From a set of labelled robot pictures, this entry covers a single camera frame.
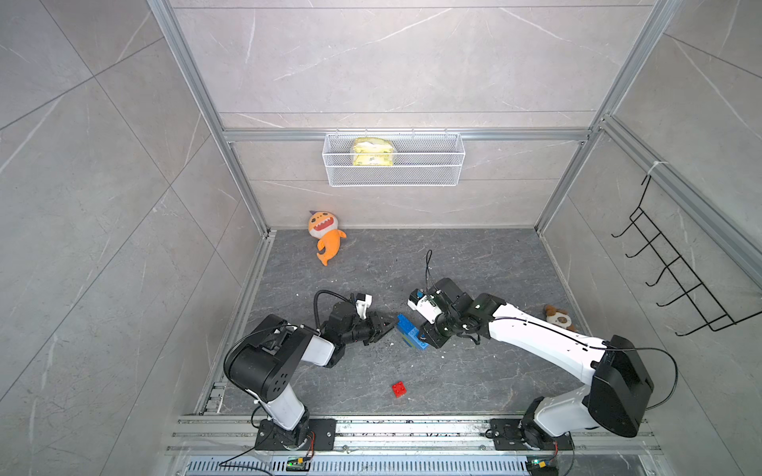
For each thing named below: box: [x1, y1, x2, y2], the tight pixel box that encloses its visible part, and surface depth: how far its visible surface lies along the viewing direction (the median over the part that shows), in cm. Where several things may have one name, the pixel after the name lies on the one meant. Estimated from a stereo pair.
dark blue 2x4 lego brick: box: [396, 313, 430, 351], surface depth 87 cm
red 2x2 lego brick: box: [391, 380, 408, 399], surface depth 82 cm
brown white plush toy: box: [543, 304, 576, 333], surface depth 94 cm
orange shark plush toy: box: [307, 210, 348, 267], surface depth 113 cm
